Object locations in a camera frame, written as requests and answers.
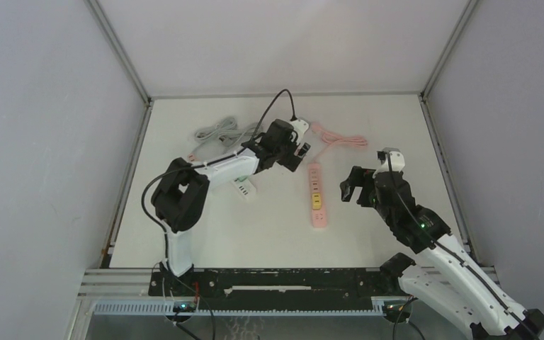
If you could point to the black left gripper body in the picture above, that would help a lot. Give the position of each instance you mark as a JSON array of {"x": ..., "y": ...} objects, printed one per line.
[{"x": 285, "y": 154}]

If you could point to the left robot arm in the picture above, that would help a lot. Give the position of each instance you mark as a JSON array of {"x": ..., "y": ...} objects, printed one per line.
[{"x": 175, "y": 200}]

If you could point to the pink charger plug with prongs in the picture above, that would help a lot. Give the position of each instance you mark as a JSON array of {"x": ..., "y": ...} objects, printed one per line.
[{"x": 314, "y": 175}]

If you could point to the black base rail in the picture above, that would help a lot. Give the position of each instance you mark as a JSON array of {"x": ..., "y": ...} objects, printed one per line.
[{"x": 279, "y": 289}]

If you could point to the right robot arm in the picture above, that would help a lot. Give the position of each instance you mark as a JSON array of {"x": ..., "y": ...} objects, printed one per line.
[{"x": 467, "y": 297}]

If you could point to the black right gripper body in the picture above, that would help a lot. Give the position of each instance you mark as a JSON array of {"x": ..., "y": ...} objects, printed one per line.
[{"x": 363, "y": 178}]

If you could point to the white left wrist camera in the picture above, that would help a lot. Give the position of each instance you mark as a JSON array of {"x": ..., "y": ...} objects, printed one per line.
[{"x": 300, "y": 126}]

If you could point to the yellow charger plug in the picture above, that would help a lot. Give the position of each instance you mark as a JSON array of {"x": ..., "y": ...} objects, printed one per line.
[{"x": 316, "y": 201}]

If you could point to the pink power strip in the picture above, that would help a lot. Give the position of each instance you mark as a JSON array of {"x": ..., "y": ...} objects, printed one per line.
[{"x": 318, "y": 210}]

